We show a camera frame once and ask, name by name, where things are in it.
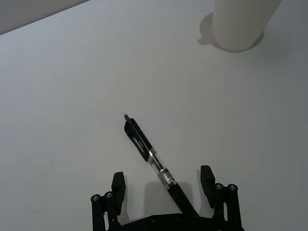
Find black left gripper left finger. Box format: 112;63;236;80
90;171;127;231

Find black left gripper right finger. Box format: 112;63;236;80
200;165;242;228

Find white table cloth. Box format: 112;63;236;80
0;0;308;231

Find black retractable pen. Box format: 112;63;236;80
123;115;199;217

